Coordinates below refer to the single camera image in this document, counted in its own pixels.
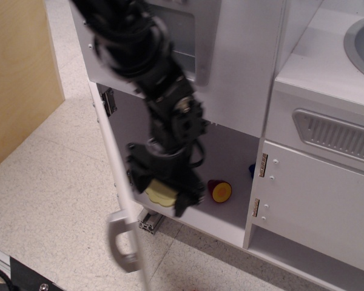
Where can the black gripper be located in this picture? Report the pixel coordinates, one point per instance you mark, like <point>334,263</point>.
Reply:
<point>177,170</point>

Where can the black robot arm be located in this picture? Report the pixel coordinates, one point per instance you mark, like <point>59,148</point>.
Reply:
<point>134,45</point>

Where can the blue toy item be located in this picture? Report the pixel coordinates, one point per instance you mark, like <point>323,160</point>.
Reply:
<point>252,170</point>

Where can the white cupboard door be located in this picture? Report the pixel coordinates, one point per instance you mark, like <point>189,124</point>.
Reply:
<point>313,203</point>

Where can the yellow toy food slice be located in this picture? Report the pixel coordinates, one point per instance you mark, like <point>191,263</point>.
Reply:
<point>161,194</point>

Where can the white toy fridge cabinet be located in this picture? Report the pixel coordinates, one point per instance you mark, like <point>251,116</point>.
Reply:
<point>235,104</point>

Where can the white low fridge door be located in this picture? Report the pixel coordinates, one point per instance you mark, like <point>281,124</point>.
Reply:
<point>120,178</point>

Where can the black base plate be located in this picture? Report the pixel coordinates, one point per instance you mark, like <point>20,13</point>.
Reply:
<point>27,279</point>

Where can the silver ice dispenser panel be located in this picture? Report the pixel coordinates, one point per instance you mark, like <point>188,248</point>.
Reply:
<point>192,27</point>

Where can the upper brass hinge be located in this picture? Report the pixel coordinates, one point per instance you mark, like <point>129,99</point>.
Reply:
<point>263,165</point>

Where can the silver fridge door hinge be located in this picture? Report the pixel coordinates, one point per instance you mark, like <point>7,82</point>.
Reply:
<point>107,95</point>

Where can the lower brass hinge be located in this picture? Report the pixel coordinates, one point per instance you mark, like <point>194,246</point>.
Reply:
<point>256,207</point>

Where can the wooden board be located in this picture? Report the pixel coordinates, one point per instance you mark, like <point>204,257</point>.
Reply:
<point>30,86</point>

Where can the grey sink bowl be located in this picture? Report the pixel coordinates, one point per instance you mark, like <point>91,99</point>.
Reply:
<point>354,44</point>

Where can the white counter unit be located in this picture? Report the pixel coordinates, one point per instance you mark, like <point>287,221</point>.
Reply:
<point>314,74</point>

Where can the aluminium extrusion bar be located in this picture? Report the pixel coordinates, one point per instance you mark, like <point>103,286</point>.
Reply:
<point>150,221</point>

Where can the silver fridge door handle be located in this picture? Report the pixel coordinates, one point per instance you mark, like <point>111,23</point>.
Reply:
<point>122,239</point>

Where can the silver vent grille panel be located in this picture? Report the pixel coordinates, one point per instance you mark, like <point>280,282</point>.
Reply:
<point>332,134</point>

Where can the brass hinge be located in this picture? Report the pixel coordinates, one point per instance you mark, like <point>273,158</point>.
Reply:
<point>256,207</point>
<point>263,165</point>

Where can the red yellow toy fruit half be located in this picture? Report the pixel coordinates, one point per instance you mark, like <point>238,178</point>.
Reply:
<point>219,190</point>

